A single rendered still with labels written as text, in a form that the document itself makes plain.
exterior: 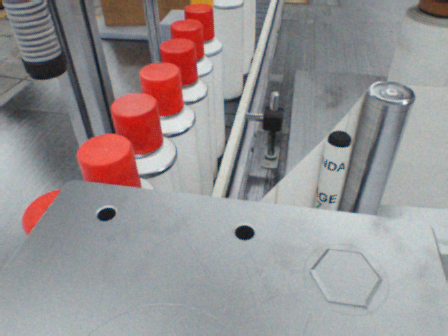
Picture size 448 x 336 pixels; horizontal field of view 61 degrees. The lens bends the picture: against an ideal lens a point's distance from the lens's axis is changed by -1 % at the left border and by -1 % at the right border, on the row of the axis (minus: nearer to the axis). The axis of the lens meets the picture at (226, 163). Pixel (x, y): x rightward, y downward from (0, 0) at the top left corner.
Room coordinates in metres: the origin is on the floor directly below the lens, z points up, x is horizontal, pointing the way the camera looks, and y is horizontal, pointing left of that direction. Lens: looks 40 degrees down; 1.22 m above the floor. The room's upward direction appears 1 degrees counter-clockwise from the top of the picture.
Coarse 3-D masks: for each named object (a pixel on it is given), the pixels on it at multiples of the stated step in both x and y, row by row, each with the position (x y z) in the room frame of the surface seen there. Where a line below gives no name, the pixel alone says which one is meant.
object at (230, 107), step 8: (256, 0) 1.14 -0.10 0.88; (264, 0) 1.14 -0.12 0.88; (256, 8) 1.07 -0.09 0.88; (264, 8) 1.07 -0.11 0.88; (256, 16) 1.01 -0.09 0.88; (264, 16) 1.01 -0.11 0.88; (256, 24) 0.95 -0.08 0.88; (256, 32) 0.90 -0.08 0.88; (256, 40) 0.85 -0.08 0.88; (256, 48) 0.81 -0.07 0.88; (264, 56) 0.83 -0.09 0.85; (256, 80) 0.66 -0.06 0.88; (224, 104) 0.57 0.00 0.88; (232, 104) 0.57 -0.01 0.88; (224, 112) 0.55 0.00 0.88; (232, 112) 0.55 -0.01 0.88; (248, 112) 0.55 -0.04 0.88; (224, 120) 0.52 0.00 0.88; (232, 120) 0.52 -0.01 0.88; (240, 144) 0.46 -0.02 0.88; (232, 176) 0.39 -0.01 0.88
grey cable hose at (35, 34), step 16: (16, 0) 0.29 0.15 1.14; (32, 0) 0.30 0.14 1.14; (16, 16) 0.30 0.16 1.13; (32, 16) 0.30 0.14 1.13; (48, 16) 0.31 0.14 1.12; (16, 32) 0.30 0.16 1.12; (32, 32) 0.30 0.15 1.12; (48, 32) 0.30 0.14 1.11; (32, 48) 0.29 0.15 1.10; (48, 48) 0.30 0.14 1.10; (32, 64) 0.29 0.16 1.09; (48, 64) 0.29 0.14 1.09; (64, 64) 0.31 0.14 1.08
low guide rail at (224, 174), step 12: (276, 0) 1.04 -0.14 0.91; (264, 24) 0.85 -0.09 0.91; (264, 36) 0.78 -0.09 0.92; (264, 48) 0.76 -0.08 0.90; (252, 72) 0.62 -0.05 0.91; (252, 84) 0.58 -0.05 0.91; (240, 108) 0.50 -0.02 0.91; (240, 120) 0.47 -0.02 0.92; (240, 132) 0.45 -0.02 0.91; (228, 144) 0.41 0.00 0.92; (228, 156) 0.39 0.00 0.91; (228, 168) 0.36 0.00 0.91; (216, 180) 0.34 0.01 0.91; (228, 180) 0.36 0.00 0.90; (216, 192) 0.32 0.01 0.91
